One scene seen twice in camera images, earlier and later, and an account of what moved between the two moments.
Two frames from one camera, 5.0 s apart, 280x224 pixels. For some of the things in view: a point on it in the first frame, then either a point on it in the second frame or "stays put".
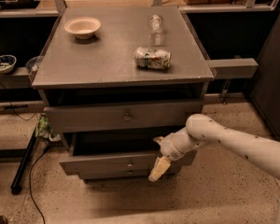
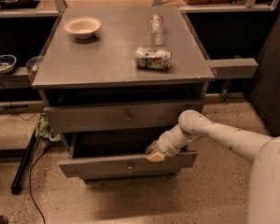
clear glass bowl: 33,63 stays put
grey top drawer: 122,118 stays put
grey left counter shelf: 18,78 stays put
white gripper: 172,150 -> 165,146
